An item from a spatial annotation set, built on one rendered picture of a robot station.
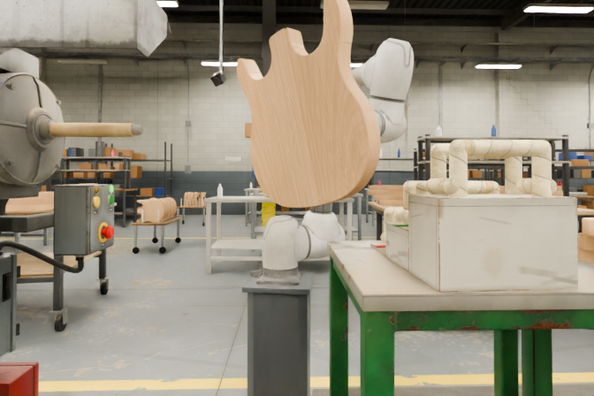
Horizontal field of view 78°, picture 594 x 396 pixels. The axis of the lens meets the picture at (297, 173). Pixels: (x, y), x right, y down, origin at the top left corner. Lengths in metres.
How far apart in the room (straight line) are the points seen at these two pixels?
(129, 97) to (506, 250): 12.73
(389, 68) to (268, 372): 1.24
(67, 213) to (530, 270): 1.14
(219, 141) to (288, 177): 11.28
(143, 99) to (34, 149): 11.98
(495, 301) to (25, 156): 1.00
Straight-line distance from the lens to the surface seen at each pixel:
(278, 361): 1.66
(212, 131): 12.19
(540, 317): 0.86
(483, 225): 0.76
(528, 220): 0.81
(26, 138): 1.00
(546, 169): 0.84
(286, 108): 0.84
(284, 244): 1.56
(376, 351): 0.75
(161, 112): 12.70
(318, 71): 0.79
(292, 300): 1.56
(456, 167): 0.75
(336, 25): 0.78
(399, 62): 1.07
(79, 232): 1.21
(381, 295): 0.70
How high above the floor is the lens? 1.14
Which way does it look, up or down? 1 degrees up
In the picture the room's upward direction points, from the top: straight up
